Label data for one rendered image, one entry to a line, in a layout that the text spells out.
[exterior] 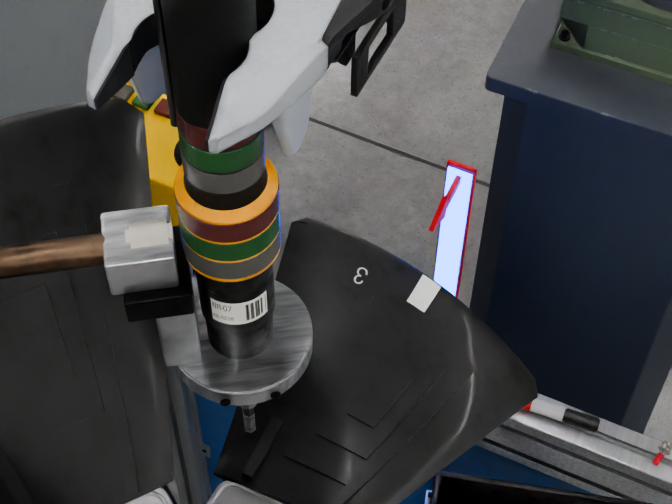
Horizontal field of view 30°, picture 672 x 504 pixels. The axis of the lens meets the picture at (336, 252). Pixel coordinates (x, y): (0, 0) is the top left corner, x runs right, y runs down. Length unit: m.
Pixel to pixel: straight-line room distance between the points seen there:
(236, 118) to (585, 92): 0.93
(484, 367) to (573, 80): 0.48
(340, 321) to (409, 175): 1.64
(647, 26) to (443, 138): 1.33
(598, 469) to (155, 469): 0.64
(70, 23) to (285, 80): 1.40
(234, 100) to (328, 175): 2.11
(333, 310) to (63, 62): 0.99
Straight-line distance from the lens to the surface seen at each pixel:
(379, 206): 2.50
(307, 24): 0.45
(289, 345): 0.61
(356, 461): 0.86
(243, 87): 0.43
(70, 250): 0.54
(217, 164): 0.49
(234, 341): 0.59
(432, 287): 0.97
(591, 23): 1.35
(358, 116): 2.65
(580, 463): 1.28
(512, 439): 1.29
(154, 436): 0.73
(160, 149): 1.18
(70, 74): 1.87
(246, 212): 0.51
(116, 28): 0.46
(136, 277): 0.54
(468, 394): 0.93
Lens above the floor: 1.95
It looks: 53 degrees down
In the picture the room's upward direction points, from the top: 1 degrees clockwise
